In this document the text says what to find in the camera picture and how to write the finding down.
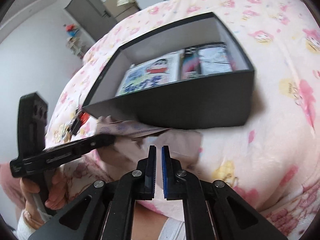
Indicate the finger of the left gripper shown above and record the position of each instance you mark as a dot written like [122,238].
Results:
[97,142]

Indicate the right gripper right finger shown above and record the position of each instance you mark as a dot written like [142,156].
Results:
[212,210]

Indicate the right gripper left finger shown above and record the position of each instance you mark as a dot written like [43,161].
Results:
[104,210]

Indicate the pink beige fabric garment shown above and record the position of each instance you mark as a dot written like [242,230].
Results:
[132,141]

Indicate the Shin-chan bead kit bag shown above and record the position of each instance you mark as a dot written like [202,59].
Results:
[153,73]

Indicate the black Smart Devil box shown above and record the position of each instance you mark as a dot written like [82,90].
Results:
[190,66]

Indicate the clear cartoon phone case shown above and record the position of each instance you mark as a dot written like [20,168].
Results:
[214,59]

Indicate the red packet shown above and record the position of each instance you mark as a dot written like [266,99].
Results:
[83,117]

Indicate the white shelf rack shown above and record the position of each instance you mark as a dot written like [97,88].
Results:
[77,47]

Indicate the black storage box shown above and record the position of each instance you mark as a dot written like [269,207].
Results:
[218,100]

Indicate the red blue toy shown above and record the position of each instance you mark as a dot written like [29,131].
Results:
[71,29]

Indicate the grey door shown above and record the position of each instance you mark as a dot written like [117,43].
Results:
[92,16]

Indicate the cardboard boxes stack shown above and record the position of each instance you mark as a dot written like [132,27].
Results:
[120,12]

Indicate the pink cartoon bed blanket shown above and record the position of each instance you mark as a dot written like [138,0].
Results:
[272,161]

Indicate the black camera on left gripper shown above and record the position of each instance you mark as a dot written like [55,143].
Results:
[31,125]

